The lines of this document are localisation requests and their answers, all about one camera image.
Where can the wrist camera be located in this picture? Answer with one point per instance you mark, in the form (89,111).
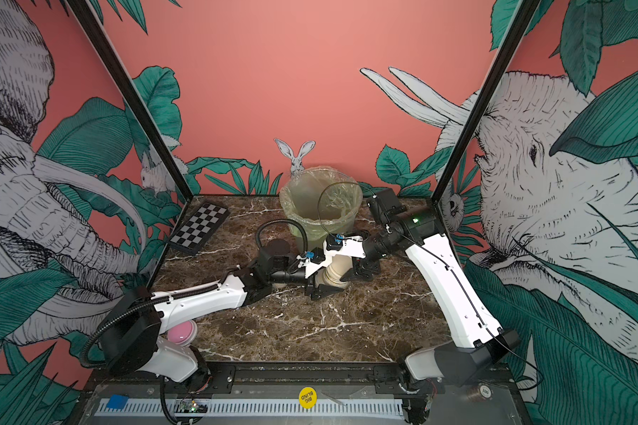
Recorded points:
(349,246)
(313,261)

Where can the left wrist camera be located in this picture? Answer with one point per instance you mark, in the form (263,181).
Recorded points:
(313,261)

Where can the pink round button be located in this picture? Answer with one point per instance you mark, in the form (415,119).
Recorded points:
(183,334)

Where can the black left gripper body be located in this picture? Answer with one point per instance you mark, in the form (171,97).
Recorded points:
(294,275)

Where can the small green circuit board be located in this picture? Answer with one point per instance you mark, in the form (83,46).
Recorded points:
(191,407)

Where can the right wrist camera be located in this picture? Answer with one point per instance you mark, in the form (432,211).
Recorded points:
(349,246)

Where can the black white checkerboard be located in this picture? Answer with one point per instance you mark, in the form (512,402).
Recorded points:
(198,229)

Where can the white bin with green bag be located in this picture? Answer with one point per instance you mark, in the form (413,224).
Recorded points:
(323,200)

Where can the white slotted cable duct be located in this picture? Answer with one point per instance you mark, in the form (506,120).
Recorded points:
(375,408)

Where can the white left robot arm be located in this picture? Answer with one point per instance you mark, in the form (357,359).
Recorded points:
(134,335)

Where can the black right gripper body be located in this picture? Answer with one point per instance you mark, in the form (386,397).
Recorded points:
(376,250)

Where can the rice jar with beige lid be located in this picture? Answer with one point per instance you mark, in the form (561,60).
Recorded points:
(332,274)

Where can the blue tape piece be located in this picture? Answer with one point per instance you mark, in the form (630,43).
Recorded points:
(117,402)

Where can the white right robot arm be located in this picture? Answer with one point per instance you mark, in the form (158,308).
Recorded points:
(478,340)

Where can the yellow round sticker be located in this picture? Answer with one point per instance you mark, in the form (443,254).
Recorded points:
(308,398)

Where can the copper wire spool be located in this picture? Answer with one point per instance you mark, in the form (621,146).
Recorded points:
(479,393)

